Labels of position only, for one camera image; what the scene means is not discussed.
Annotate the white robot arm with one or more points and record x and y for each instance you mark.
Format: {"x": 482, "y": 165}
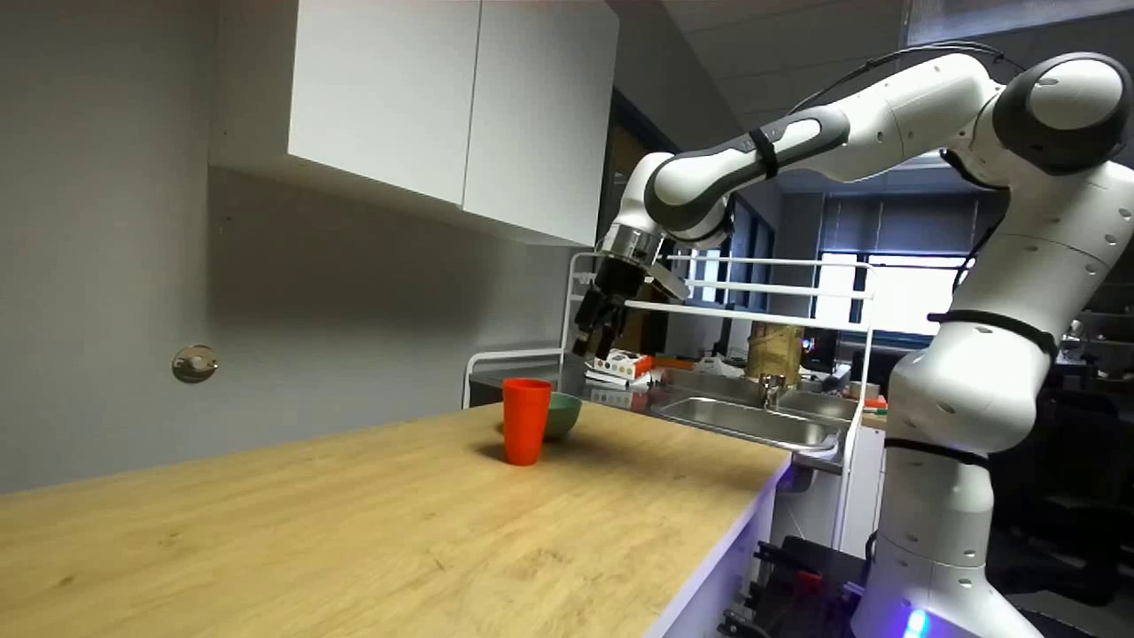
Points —
{"x": 1045, "y": 140}

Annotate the stainless steel sink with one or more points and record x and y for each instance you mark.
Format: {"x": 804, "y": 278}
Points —
{"x": 802, "y": 425}

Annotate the orange plastic cup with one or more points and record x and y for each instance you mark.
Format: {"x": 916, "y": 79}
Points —
{"x": 527, "y": 409}

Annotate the white wall cabinet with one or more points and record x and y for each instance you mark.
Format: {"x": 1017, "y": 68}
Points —
{"x": 482, "y": 112}

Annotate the round wall knob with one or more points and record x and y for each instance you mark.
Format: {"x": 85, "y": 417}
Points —
{"x": 195, "y": 363}

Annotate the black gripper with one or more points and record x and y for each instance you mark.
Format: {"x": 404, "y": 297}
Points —
{"x": 605, "y": 305}

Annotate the white dish rack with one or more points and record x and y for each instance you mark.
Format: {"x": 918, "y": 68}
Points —
{"x": 855, "y": 316}

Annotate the red and white box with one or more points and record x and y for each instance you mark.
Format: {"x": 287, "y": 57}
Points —
{"x": 626, "y": 372}

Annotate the green bowl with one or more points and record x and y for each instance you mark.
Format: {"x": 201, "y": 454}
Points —
{"x": 561, "y": 417}

